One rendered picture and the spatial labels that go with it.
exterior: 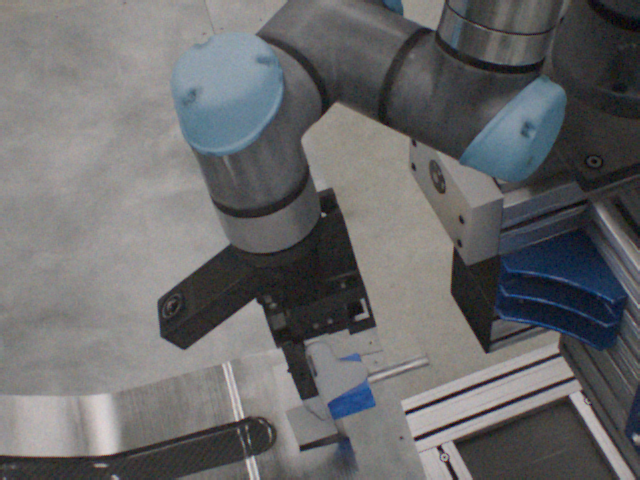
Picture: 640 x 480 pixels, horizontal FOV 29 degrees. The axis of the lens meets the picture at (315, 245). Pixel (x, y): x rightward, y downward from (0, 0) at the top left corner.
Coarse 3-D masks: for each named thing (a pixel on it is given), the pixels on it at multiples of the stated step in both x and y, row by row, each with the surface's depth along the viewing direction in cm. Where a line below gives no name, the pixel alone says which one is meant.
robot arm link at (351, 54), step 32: (288, 0) 91; (320, 0) 89; (352, 0) 89; (384, 0) 90; (288, 32) 87; (320, 32) 87; (352, 32) 87; (384, 32) 86; (320, 64) 87; (352, 64) 87; (384, 64) 86; (320, 96) 87; (352, 96) 88
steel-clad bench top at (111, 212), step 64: (128, 0) 159; (192, 0) 159; (256, 0) 158; (0, 64) 154; (64, 64) 153; (128, 64) 153; (0, 128) 147; (64, 128) 147; (128, 128) 146; (0, 192) 141; (64, 192) 141; (128, 192) 140; (192, 192) 140; (0, 256) 136; (64, 256) 135; (128, 256) 135; (192, 256) 135; (0, 320) 131; (64, 320) 130; (128, 320) 130; (256, 320) 129; (0, 384) 126; (64, 384) 126; (128, 384) 125; (384, 384) 124; (384, 448) 120
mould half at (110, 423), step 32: (160, 384) 115; (192, 384) 115; (224, 384) 115; (256, 384) 114; (0, 416) 110; (32, 416) 111; (64, 416) 112; (96, 416) 113; (128, 416) 114; (160, 416) 113; (192, 416) 113; (224, 416) 113; (256, 416) 112; (0, 448) 108; (32, 448) 109; (64, 448) 110; (96, 448) 111; (128, 448) 112; (288, 448) 110; (320, 448) 110
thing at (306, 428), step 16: (272, 368) 109; (384, 368) 109; (400, 368) 109; (416, 368) 109; (288, 384) 108; (368, 384) 107; (288, 400) 107; (336, 400) 107; (352, 400) 108; (368, 400) 108; (288, 416) 107; (304, 416) 107; (336, 416) 109; (304, 432) 109; (320, 432) 109; (336, 432) 110
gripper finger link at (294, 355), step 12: (288, 336) 98; (288, 348) 98; (300, 348) 98; (288, 360) 98; (300, 360) 98; (300, 372) 99; (300, 384) 100; (312, 384) 101; (300, 396) 101; (312, 396) 102
